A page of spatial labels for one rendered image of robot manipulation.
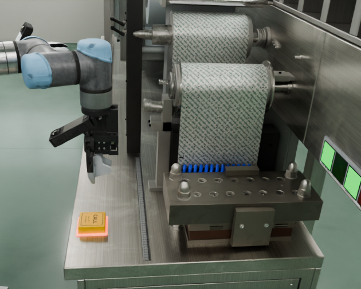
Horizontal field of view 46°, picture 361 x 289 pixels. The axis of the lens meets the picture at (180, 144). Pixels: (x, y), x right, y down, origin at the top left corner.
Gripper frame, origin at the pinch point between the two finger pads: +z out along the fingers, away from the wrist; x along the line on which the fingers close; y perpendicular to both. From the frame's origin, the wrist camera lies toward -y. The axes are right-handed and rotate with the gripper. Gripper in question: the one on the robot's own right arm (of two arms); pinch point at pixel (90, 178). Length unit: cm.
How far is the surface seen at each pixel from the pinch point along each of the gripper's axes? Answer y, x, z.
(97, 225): 1.6, -3.0, 12.6
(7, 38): -155, 566, 94
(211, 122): 32.7, 9.7, -11.4
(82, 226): -2.4, -3.0, 12.6
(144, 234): 13.8, -4.5, 15.0
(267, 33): 55, 38, -30
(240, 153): 42.0, 9.8, -1.7
